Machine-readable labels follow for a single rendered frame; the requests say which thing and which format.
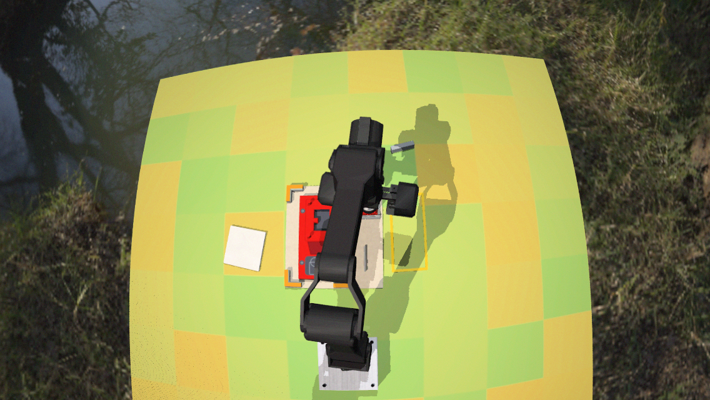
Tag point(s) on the grey rectangular bar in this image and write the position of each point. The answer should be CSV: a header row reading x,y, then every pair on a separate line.
x,y
402,146

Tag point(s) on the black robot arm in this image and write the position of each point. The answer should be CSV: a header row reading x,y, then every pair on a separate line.
x,y
357,169

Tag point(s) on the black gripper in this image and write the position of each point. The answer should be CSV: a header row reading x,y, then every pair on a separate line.
x,y
402,198

